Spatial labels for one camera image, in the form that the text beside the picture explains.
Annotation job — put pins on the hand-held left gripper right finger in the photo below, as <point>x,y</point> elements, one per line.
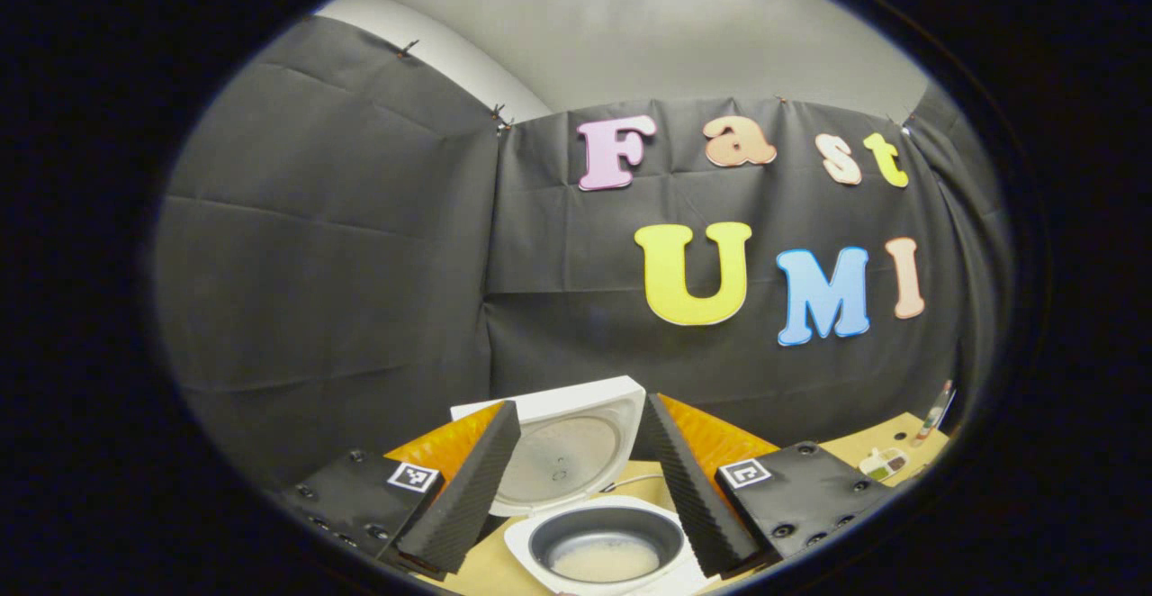
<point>693,497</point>

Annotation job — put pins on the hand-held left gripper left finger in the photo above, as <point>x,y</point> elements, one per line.
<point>472,497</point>

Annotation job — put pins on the white rice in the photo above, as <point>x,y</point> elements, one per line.
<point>603,562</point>

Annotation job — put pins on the white rice cooker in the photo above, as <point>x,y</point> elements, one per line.
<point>576,452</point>

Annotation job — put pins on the white divided dish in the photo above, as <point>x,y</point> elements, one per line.
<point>884,464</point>

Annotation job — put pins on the clear plastic water bottle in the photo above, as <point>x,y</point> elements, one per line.
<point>931,414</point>

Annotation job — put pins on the black backdrop cloth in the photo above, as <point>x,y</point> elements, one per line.
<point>342,263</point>

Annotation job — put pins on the small black cloth clip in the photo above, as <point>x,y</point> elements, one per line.
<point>500,116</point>
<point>408,47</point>

